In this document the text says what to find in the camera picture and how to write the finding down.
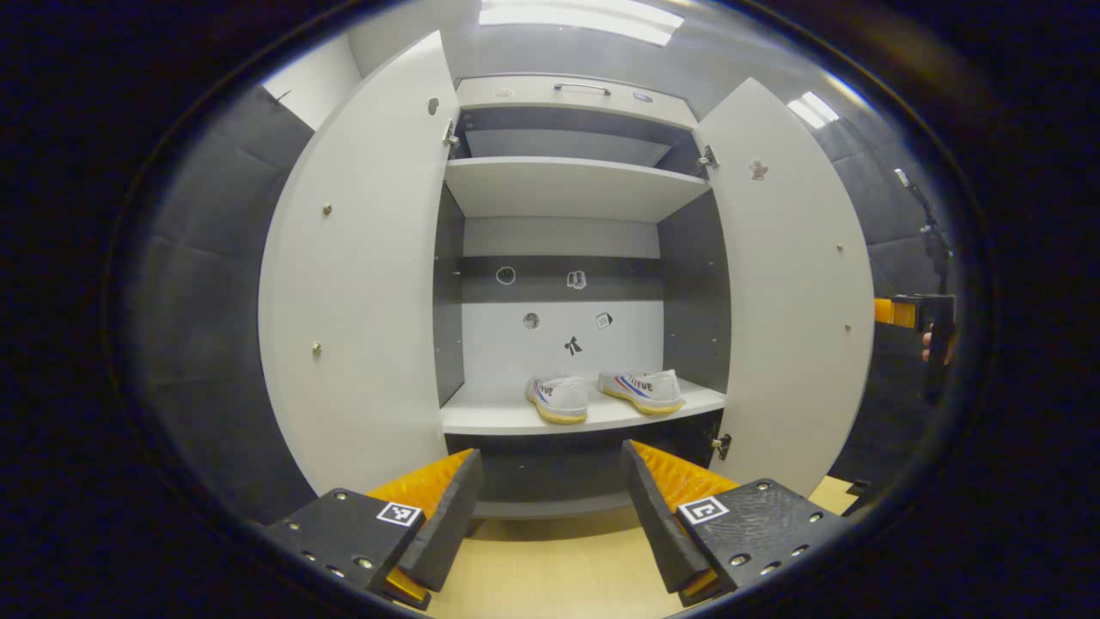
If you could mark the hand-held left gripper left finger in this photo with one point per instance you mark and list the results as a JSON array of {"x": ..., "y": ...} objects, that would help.
[{"x": 449, "y": 520}]

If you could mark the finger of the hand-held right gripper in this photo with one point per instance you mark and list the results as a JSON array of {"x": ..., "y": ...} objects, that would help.
[{"x": 889, "y": 313}]

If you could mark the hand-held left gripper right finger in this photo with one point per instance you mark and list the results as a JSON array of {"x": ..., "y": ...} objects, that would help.
[{"x": 655, "y": 516}]

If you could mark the white shoe cabinet door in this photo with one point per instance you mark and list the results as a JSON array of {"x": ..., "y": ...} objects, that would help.
[
  {"x": 361, "y": 301},
  {"x": 791, "y": 301}
]

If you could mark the white canvas shoe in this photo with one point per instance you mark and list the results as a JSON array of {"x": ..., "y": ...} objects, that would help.
[
  {"x": 653, "y": 391},
  {"x": 563, "y": 400}
]

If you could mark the white shoe cabinet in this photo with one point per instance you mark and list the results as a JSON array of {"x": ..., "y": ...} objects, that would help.
[{"x": 567, "y": 185}]

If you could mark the metal door hinge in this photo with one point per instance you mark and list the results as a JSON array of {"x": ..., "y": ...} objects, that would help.
[
  {"x": 450, "y": 135},
  {"x": 722, "y": 444},
  {"x": 707, "y": 157}
]

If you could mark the black tripod stand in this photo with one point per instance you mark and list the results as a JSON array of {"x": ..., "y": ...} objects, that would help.
[{"x": 932, "y": 236}]

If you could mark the small ceiling light panel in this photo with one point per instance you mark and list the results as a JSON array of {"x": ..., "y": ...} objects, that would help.
[{"x": 812, "y": 110}]

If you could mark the black backdrop cloth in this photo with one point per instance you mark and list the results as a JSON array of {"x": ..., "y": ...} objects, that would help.
[{"x": 198, "y": 344}]

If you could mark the large ceiling light panel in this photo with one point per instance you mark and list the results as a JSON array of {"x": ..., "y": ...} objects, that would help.
[{"x": 584, "y": 17}]

